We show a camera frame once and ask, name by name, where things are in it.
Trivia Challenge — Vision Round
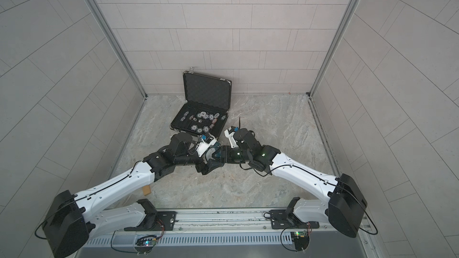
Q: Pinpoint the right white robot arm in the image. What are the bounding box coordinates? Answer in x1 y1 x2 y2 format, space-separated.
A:
206 127 368 238

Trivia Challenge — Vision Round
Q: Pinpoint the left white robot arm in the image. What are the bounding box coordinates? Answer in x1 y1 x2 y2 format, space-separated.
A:
39 133 224 258

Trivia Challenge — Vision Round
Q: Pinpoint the open black poker chip case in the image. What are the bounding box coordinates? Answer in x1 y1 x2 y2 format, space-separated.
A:
170 71 233 138

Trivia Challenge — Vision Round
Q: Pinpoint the wooden block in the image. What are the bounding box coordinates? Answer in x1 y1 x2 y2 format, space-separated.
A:
142 185 152 196

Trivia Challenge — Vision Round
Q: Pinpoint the left circuit board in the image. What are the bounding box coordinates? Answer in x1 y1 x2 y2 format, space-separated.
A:
136 235 158 247

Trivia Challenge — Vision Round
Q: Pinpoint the circuit board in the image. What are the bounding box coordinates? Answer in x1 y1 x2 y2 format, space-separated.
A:
290 231 310 252
136 235 158 247

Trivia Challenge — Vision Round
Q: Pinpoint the right circuit board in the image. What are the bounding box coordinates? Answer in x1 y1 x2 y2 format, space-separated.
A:
290 231 310 252

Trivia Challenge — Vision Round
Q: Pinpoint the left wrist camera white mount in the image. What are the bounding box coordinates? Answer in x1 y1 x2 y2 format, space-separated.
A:
196 134 218 157

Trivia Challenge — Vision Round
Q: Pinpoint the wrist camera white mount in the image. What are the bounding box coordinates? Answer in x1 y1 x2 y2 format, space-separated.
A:
224 126 239 149
196 134 218 157

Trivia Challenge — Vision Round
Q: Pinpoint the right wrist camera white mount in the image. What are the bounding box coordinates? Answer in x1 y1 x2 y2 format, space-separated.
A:
224 126 239 149

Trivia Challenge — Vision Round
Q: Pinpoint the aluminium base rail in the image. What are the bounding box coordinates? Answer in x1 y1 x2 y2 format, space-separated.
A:
88 200 365 239

